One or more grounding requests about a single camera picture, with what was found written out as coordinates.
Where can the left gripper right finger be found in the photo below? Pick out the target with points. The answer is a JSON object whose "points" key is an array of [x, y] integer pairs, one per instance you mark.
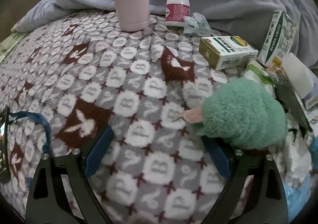
{"points": [[253, 192]]}

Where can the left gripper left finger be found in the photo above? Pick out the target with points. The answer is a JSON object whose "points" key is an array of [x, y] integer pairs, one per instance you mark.
{"points": [[47, 201]]}

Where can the blue plastic wrapper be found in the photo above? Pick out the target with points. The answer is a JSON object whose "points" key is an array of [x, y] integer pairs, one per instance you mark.
{"points": [[297, 197]]}

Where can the green white snack bag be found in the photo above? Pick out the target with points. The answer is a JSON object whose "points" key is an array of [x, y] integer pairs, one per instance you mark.
{"points": [[276, 83]]}

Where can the green white milk carton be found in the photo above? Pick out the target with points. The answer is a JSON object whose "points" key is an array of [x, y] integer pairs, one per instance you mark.
{"points": [[279, 39]]}

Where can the clear wrapper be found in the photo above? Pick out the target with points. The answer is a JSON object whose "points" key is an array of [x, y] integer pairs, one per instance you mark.
{"points": [[196, 24]]}

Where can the green plush toy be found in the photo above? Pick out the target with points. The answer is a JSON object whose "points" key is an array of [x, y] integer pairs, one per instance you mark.
{"points": [[242, 113]]}

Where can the patterned fleece bed blanket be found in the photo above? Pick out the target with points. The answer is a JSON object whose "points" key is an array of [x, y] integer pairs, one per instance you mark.
{"points": [[82, 72]]}

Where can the gold white medicine box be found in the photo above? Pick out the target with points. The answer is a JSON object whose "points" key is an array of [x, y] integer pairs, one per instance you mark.
{"points": [[223, 52]]}

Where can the white pill bottle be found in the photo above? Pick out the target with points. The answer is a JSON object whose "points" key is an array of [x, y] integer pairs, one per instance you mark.
{"points": [[176, 10]]}

